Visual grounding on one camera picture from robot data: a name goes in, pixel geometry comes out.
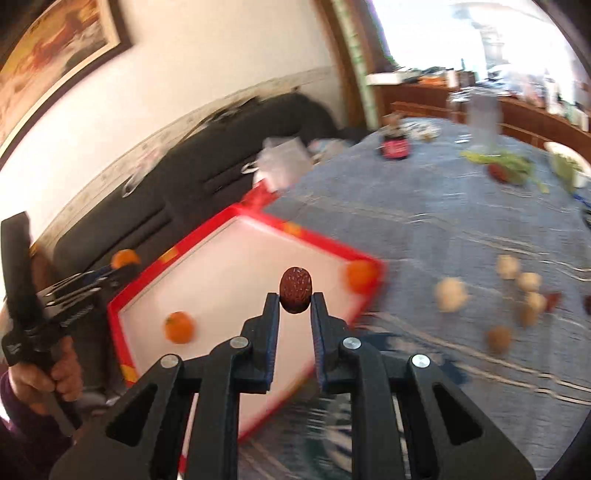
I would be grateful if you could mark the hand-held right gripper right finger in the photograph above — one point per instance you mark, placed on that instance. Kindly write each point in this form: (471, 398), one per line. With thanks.
(317, 341)

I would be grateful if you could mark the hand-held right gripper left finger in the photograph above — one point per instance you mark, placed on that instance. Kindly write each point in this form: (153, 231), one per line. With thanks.
(274, 341)

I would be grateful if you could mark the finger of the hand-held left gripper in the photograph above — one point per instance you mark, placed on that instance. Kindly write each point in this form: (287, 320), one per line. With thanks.
(92, 277)
(69, 300)

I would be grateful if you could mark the orange mandarin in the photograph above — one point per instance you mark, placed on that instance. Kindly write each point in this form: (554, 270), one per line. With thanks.
(362, 275)
(125, 258)
(179, 326)

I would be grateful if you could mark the red box with white inside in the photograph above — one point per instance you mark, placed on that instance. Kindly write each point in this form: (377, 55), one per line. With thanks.
(221, 277)

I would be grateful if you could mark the person's left forearm purple sleeve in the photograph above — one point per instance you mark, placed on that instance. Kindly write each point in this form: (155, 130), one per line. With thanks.
(18, 438)

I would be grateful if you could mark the person's left hand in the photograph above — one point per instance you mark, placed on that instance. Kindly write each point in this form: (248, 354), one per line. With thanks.
(51, 376)

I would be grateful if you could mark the clear plastic wrapper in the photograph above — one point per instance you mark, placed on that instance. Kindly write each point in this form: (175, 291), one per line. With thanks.
(138, 170)

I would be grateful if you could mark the red bag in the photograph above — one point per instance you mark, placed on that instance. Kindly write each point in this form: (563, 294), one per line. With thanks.
(256, 196)

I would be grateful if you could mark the blue striped tablecloth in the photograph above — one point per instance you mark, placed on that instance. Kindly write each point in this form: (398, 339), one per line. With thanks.
(415, 221)

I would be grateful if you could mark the black sofa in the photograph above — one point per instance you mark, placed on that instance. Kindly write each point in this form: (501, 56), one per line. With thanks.
(207, 152)

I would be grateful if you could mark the white plastic bag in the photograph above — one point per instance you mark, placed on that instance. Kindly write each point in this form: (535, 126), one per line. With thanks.
(281, 161)

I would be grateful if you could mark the brown walnut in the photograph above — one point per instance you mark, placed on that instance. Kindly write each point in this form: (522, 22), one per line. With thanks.
(500, 339)
(527, 317)

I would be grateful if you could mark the red jar with black lid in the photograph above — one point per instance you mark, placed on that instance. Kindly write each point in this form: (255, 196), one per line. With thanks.
(395, 145)

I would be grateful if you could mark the small patterned plate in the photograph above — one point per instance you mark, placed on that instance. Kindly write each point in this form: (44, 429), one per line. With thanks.
(422, 130)

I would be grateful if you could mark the green vegetable leaves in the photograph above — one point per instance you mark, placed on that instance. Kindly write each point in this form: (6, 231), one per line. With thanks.
(508, 161)

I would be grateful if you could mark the clear glass pitcher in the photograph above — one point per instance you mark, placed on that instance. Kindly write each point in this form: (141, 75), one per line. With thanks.
(482, 122)

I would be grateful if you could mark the wooden sideboard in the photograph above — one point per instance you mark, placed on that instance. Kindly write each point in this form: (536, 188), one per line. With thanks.
(461, 99)

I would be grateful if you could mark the blue pen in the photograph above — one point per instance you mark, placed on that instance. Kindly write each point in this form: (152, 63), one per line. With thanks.
(582, 199)

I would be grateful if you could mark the white bowl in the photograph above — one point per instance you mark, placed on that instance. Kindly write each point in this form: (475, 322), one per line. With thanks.
(565, 161)

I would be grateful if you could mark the framed wall painting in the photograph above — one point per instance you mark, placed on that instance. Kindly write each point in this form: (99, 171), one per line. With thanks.
(46, 50)

